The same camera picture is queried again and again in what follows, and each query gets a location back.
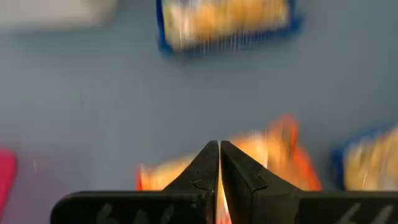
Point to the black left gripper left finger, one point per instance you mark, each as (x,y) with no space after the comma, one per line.
(186,186)

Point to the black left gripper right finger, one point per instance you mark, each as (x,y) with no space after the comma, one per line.
(248,193)

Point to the orange chicken ramen pack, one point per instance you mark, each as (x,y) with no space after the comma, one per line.
(280,161)

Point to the blue soy sauce ramen pack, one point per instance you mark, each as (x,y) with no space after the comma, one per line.
(227,25)
(370,161)

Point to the pink plastic bin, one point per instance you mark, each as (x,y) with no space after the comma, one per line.
(6,177)

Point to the white plastic bin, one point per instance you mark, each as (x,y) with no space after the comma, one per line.
(56,12)

